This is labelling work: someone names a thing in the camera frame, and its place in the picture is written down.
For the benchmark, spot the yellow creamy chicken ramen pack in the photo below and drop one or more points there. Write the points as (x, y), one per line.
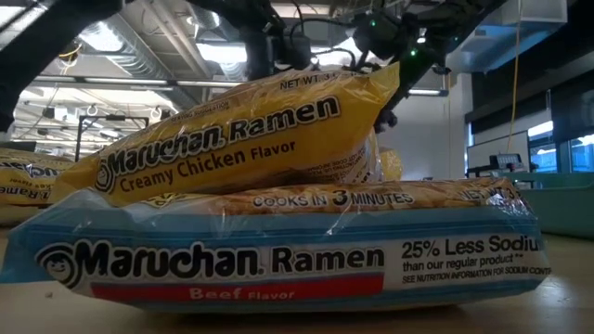
(23, 199)
(28, 160)
(278, 153)

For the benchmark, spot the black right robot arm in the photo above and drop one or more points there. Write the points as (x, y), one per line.
(417, 69)

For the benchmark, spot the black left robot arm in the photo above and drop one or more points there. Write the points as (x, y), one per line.
(37, 46)

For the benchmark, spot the blue beef ramen pack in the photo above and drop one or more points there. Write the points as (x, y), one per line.
(278, 232)

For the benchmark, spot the short ceiling light bar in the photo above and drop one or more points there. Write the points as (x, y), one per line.
(424, 92)

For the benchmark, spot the white whiteboard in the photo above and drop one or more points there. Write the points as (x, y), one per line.
(482, 153)

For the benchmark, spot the long ceiling light bar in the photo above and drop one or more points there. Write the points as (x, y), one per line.
(116, 81)

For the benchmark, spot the black pegboard rack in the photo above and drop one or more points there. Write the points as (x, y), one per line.
(508, 162)

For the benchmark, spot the white ceiling air unit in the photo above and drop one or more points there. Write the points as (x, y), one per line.
(510, 37)

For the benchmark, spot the teal plastic bin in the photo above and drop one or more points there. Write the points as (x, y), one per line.
(561, 209)

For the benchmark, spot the black stand frame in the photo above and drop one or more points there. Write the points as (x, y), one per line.
(111, 117)

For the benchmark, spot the silver ventilation duct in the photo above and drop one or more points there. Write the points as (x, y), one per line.
(139, 51)

